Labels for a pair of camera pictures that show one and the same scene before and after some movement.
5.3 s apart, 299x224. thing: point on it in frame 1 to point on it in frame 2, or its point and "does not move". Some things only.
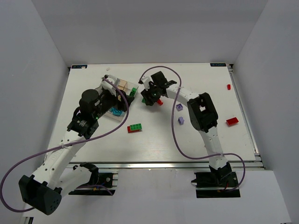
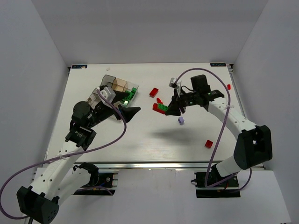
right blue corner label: (218, 64) does not move
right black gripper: (149, 98) to (180, 102)
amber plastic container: (122, 84) does not move
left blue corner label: (79, 66) does not move
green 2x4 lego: (136, 126) to (162, 107)
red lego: (130, 131) to (155, 107)
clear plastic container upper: (131, 85) does not move
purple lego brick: (181, 120) does not move
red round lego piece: (160, 102) does not move
